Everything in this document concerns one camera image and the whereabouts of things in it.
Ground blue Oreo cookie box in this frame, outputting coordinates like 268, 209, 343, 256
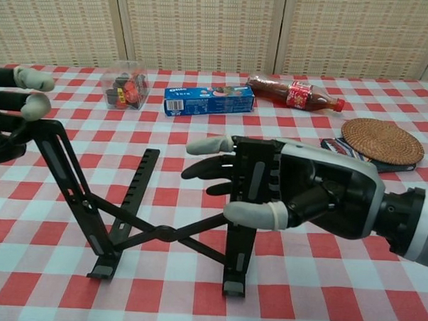
163, 82, 257, 121

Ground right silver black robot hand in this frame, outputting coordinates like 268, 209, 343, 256
178, 132, 390, 244

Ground round woven rattan coaster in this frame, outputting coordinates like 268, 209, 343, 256
339, 116, 427, 167

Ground black folding laptop stand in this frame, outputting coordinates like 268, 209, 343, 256
7, 118, 285, 300

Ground red white checkered tablecloth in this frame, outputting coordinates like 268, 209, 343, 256
0, 61, 428, 321

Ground cola bottle with red label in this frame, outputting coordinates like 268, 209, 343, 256
245, 73, 347, 114

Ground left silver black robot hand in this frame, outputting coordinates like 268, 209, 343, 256
0, 65, 57, 170

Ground dark flat chocolate box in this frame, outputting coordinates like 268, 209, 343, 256
319, 136, 418, 175

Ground clear plastic snack box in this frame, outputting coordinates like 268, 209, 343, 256
101, 60, 150, 112

